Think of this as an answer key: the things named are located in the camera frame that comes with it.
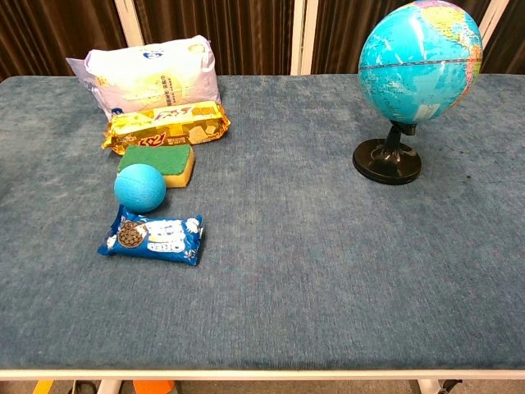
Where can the small desk globe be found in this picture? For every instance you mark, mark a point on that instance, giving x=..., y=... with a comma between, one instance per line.
x=410, y=61

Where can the blue table mat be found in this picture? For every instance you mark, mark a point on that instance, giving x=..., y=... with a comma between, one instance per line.
x=287, y=267

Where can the green yellow scrub sponge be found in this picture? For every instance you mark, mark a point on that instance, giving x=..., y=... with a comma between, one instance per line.
x=164, y=158

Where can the blue Oreo cookie pack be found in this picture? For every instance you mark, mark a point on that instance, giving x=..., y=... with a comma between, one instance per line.
x=152, y=240

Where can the golden biscuit pack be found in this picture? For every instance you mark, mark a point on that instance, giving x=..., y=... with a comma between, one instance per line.
x=164, y=127

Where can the blue ball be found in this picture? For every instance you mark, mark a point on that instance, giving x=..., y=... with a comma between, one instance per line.
x=140, y=188

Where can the white tissue pack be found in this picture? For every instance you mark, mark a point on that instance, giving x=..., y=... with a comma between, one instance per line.
x=156, y=82

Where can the orange object under table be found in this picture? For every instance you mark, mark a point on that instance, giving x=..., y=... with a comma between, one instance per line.
x=153, y=388

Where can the white table leg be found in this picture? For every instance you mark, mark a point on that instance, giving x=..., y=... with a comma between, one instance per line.
x=429, y=387
x=108, y=387

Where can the yellow floor tape strip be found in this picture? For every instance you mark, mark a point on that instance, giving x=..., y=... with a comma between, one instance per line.
x=42, y=387

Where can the white partition post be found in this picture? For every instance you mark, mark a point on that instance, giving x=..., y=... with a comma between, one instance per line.
x=491, y=18
x=128, y=22
x=302, y=37

